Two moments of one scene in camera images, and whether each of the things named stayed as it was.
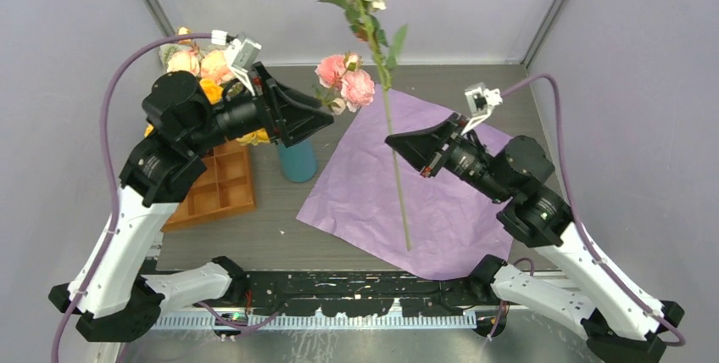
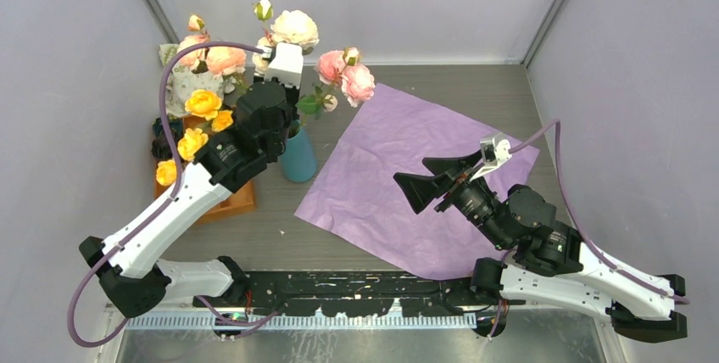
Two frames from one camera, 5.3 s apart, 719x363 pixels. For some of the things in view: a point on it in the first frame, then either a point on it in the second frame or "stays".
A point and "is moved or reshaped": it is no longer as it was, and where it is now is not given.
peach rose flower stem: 184,56 is moved or reshaped
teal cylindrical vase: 298,161 stays
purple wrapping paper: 492,138 is moved or reshaped
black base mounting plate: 349,294 stays
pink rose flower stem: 343,86 stays
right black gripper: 420,147 to 419,188
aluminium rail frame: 315,321 stays
